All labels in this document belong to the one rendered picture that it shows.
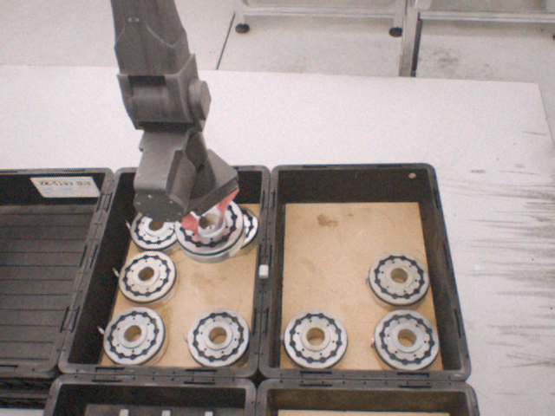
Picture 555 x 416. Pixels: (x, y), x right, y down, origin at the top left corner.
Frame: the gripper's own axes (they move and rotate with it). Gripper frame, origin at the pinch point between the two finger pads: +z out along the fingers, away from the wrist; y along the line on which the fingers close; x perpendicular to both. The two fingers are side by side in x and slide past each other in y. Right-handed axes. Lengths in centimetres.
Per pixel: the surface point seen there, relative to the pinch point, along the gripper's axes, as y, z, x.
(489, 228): 52, 35, -24
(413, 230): 32.2, 21.8, -16.1
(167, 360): -16.7, 20.5, -4.5
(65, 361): -28.0, 10.4, 1.7
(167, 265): -6.5, 18.3, 8.8
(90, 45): 54, 113, 209
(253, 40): 118, 113, 144
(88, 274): -17.8, 11.1, 12.4
